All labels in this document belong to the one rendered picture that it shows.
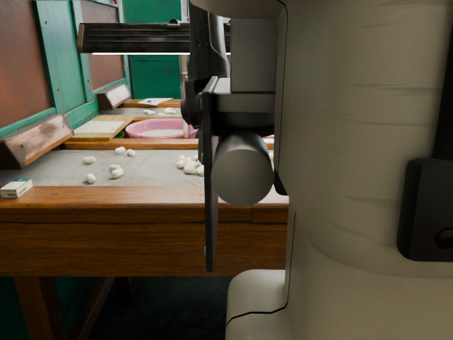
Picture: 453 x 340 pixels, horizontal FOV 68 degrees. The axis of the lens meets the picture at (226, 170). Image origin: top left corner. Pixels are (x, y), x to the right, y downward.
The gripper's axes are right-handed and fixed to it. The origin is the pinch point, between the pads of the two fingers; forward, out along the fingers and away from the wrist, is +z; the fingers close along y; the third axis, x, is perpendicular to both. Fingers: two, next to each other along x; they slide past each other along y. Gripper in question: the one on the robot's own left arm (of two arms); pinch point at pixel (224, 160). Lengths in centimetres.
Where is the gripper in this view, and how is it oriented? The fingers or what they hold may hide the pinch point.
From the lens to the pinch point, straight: 75.8
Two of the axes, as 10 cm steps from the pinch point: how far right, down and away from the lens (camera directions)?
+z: 0.1, 3.2, 9.5
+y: -10.0, 0.1, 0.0
